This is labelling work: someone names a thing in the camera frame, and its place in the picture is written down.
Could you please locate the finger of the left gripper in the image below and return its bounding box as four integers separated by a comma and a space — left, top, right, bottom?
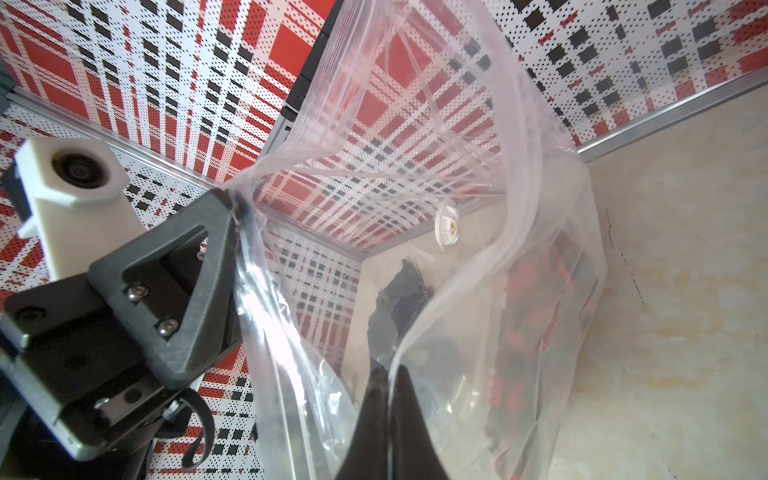
88, 189, 242, 389

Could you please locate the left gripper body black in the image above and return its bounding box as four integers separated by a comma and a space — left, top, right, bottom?
1, 274, 215, 462

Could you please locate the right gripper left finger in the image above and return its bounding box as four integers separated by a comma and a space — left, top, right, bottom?
335, 367, 389, 480

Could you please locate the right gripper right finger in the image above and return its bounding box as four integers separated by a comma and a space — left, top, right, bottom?
391, 366, 448, 480

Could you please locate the red black plaid shirt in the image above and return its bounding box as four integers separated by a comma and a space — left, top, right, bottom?
485, 232, 583, 479

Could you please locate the clear plastic vacuum bag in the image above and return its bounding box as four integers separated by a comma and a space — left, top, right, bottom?
230, 1, 607, 479

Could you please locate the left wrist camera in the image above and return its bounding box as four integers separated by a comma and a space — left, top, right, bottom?
14, 137, 146, 281

